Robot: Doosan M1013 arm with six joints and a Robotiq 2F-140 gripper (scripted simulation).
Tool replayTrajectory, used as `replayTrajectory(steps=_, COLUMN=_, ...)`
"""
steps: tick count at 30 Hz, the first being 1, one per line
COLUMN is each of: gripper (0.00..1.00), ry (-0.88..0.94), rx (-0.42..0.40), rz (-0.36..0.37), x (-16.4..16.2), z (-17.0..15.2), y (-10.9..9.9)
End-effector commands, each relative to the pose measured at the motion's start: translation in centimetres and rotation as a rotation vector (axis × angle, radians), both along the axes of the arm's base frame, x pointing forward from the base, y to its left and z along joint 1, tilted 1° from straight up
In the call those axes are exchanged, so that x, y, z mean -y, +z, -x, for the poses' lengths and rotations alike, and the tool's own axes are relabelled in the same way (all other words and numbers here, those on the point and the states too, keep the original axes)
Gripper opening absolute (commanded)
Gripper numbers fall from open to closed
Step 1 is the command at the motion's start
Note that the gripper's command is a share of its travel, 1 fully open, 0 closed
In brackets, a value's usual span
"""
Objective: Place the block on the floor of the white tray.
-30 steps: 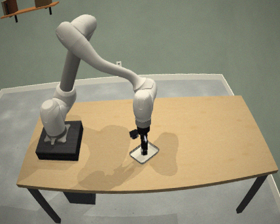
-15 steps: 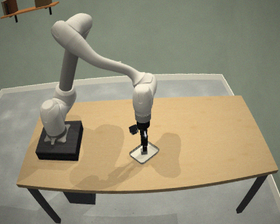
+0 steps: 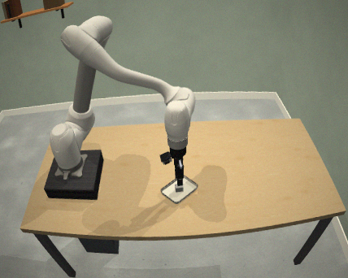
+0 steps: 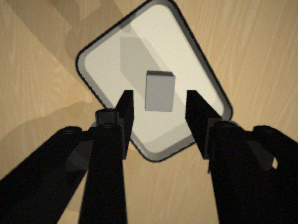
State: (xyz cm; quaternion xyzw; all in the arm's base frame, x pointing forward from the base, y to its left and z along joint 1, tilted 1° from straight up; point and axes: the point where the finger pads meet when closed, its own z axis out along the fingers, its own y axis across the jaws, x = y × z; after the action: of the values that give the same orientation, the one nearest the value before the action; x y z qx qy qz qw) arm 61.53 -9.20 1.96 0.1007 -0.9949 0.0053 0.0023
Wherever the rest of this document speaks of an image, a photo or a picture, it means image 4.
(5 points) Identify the white rounded tray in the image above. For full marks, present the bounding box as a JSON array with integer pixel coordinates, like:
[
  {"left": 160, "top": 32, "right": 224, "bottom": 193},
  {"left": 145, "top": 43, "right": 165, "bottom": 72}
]
[{"left": 75, "top": 0, "right": 233, "bottom": 163}]

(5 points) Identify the grey block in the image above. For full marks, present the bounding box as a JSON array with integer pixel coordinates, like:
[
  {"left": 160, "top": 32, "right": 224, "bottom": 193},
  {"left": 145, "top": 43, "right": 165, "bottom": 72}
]
[{"left": 145, "top": 70, "right": 176, "bottom": 112}]

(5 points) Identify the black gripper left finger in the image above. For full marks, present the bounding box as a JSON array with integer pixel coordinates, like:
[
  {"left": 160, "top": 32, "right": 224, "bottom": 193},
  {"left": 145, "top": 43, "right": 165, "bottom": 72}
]
[{"left": 0, "top": 90, "right": 134, "bottom": 224}]

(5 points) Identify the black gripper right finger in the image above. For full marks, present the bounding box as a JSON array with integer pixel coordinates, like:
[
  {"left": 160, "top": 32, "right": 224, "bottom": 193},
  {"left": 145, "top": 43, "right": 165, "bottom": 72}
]
[{"left": 185, "top": 90, "right": 298, "bottom": 224}]

